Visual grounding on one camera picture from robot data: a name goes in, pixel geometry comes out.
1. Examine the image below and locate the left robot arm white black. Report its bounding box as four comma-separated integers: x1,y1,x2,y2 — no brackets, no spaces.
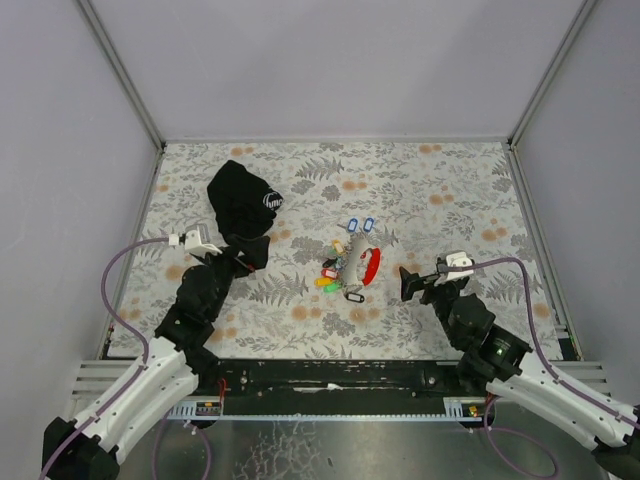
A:
40,226,270,479

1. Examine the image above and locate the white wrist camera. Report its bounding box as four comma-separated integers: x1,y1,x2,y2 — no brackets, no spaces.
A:
168,224,222,257
436,251,474,282

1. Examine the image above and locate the black drawstring bag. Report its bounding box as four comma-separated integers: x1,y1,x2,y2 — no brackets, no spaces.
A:
207,160,284,240

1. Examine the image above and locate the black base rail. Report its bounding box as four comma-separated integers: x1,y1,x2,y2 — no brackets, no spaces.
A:
195,359,486,417

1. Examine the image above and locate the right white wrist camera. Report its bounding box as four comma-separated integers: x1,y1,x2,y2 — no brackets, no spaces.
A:
436,251,474,282

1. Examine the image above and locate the floral table mat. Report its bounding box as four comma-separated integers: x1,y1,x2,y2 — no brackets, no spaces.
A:
107,142,562,360

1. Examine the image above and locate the grey slotted cable duct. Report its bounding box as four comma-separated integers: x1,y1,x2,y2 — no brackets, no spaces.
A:
167,400,222,421

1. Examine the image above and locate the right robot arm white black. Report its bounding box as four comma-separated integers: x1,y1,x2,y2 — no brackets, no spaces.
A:
399,267,639,479

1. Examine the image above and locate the key bunch with coloured tags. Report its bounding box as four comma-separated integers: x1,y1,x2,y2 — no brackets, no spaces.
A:
314,217,382,304

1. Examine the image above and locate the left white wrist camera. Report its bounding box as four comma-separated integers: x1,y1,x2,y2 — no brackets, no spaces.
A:
168,224,222,257

